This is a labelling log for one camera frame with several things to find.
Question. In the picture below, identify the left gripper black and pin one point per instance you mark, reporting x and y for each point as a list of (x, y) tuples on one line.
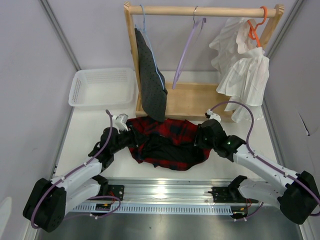
[(132, 136)]

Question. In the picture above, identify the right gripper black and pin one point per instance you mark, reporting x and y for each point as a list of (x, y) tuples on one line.
[(198, 140)]

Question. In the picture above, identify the red plaid skirt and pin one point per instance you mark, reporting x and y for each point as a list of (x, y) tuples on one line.
[(169, 144)]

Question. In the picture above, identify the purple hanger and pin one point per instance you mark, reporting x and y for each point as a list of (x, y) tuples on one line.
[(189, 44)]

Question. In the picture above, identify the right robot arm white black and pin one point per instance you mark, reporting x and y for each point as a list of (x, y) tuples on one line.
[(295, 194)]

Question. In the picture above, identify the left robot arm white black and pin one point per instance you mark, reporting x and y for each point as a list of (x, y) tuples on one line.
[(51, 200)]

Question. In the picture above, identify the orange hanger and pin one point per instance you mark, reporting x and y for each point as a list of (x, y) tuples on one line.
[(252, 34)]

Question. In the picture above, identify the light blue hanger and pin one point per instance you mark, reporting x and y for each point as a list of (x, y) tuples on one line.
[(149, 63)]

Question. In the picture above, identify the wooden clothes rack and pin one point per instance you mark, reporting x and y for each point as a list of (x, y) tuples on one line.
[(191, 99)]

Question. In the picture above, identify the white plastic basket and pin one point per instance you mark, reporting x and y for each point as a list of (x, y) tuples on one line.
[(104, 88)]

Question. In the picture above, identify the grey dotted garment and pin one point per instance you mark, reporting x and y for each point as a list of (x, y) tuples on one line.
[(152, 81)]

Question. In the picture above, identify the white pleated garment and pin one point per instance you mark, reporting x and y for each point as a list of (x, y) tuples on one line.
[(243, 68)]

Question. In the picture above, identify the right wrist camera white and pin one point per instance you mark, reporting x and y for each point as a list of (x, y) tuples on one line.
[(210, 115)]

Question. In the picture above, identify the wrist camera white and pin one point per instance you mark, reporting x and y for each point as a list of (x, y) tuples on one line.
[(210, 115), (120, 121)]

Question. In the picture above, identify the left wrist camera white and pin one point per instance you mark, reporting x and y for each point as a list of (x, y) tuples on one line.
[(120, 121)]

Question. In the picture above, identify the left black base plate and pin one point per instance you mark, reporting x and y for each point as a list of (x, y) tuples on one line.
[(116, 191)]

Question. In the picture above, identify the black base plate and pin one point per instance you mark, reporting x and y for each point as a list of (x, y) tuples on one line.
[(116, 191), (224, 194)]

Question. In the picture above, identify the aluminium mounting rail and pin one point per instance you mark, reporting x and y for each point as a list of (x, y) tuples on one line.
[(168, 191)]

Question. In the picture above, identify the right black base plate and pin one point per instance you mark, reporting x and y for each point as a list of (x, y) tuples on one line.
[(224, 194)]

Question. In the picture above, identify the white slotted cable duct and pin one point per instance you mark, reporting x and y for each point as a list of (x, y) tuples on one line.
[(167, 209)]

